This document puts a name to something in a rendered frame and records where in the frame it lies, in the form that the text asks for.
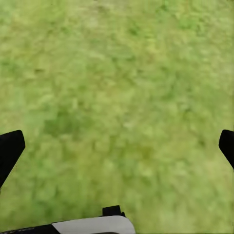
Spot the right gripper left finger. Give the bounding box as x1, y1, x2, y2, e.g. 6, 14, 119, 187
0, 130, 25, 188

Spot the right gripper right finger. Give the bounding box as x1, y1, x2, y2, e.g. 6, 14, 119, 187
218, 130, 234, 168

